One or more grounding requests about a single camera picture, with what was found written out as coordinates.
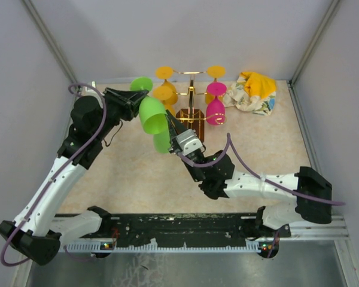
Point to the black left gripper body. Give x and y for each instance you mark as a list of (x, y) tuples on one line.
[(118, 108)]

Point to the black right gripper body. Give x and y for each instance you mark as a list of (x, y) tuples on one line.
[(198, 160)]

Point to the green wine glass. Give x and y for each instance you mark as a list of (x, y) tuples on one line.
[(161, 142), (152, 113)]

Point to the yellow wine glass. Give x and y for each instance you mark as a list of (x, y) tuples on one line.
[(167, 97), (164, 73), (216, 72)]

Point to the pink wine glass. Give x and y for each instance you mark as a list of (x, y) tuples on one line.
[(215, 110)]

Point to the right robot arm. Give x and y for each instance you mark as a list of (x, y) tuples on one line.
[(301, 196)]

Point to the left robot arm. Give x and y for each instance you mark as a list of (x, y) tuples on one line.
[(32, 232)]

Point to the gold black wine glass rack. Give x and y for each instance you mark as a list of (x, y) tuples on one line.
[(191, 117)]

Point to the patterned crumpled cloth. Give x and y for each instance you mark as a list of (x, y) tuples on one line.
[(253, 93)]

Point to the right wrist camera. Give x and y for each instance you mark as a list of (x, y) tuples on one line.
[(185, 143)]

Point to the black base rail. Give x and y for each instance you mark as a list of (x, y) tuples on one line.
[(178, 233)]

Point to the aluminium frame post right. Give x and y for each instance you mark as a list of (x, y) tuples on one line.
[(315, 40)]

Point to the aluminium frame post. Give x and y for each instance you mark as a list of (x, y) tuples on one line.
[(50, 40), (315, 40)]

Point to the aluminium frame post left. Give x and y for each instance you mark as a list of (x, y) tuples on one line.
[(50, 40)]

